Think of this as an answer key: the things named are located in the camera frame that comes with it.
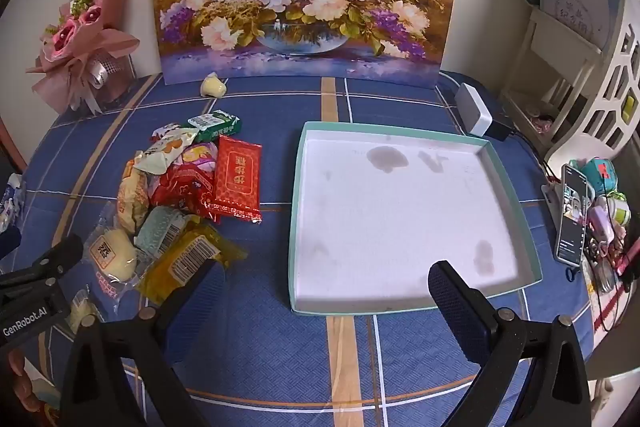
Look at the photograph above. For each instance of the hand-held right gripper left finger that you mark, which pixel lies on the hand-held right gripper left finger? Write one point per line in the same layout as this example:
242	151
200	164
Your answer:
192	294

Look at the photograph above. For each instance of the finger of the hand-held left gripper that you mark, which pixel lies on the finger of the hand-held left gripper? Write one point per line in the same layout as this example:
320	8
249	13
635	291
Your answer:
55	259

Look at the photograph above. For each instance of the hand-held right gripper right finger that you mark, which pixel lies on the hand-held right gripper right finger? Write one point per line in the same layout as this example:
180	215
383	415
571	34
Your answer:
452	302

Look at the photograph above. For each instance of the yellow snack packet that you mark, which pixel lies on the yellow snack packet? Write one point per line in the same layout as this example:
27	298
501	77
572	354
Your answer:
192	252

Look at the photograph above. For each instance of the clear steamed cake packet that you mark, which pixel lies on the clear steamed cake packet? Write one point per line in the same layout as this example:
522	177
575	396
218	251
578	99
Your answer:
114	257

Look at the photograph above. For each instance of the pale green snack packet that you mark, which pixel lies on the pale green snack packet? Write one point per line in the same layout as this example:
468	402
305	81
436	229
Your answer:
160	229

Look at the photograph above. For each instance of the orange bread packet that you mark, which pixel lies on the orange bread packet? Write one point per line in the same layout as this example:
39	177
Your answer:
132	197

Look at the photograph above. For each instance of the teal rimmed white box tray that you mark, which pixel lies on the teal rimmed white box tray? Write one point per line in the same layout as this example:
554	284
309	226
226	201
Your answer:
400	217

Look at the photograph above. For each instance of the long red cake packet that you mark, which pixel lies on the long red cake packet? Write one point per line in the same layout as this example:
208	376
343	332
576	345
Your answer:
237	179

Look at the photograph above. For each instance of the pink purple snack packet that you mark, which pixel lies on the pink purple snack packet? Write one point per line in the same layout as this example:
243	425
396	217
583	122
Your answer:
200	154

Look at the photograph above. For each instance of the white orange fruit packet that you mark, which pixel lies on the white orange fruit packet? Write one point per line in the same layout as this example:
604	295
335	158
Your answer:
161	153

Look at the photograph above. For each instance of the red white snack packet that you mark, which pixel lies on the red white snack packet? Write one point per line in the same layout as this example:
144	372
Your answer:
164	132

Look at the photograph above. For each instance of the green biscuit packet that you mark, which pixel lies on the green biscuit packet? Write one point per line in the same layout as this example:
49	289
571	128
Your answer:
217	125

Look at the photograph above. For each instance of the yellow pudding cup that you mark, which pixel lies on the yellow pudding cup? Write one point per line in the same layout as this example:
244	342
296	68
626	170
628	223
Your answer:
212	86

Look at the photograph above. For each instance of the person's left hand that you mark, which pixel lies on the person's left hand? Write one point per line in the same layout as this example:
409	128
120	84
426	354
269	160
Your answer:
27	382

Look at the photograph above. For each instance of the small clear snack packet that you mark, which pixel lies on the small clear snack packet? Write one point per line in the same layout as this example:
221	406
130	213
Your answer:
82	309

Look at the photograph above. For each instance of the white blue packet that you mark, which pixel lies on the white blue packet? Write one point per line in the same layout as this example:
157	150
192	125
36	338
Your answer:
10	204

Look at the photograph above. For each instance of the blue plaid tablecloth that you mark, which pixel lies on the blue plaid tablecloth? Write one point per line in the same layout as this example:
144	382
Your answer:
280	357

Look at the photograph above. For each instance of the smartphone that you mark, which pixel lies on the smartphone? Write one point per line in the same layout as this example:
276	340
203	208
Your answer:
572	217

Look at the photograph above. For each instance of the pink plastic toy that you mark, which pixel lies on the pink plastic toy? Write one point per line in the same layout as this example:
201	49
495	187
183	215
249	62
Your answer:
602	222

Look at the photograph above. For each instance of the black power adapter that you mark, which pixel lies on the black power adapter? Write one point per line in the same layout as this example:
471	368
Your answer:
500	127

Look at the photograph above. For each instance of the green white cup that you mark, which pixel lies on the green white cup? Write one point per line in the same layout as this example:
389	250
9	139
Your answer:
620	209

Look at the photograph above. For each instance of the white plastic box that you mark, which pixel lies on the white plastic box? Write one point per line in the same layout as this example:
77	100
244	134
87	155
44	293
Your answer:
472	109

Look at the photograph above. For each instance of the teal toy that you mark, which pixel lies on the teal toy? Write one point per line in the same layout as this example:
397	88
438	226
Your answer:
600	174

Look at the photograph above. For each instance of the pink flower bouquet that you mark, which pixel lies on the pink flower bouquet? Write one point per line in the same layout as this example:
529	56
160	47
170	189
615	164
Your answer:
80	27

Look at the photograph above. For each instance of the white wooden shelf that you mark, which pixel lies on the white wooden shelf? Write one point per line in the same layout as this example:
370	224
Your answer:
565	57

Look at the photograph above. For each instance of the white printed card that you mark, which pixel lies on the white printed card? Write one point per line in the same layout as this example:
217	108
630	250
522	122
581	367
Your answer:
580	2

